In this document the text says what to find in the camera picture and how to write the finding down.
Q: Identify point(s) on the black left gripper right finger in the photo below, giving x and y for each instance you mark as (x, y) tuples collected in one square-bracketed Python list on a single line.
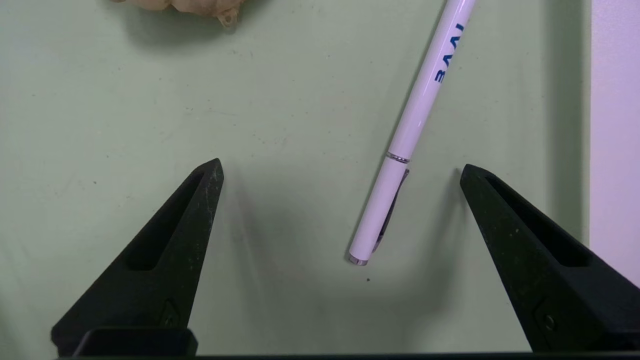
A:
[(540, 270)]

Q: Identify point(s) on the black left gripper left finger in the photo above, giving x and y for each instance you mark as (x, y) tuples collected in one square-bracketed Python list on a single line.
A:
[(160, 265)]

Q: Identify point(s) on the white pen with blue print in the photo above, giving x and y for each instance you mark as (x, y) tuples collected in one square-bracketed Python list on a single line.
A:
[(415, 115)]

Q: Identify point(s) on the striped brown bread loaf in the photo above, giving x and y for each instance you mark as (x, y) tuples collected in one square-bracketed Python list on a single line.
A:
[(200, 5)]

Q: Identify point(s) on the light green plastic tray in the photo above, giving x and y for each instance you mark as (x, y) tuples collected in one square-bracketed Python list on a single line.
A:
[(150, 125)]

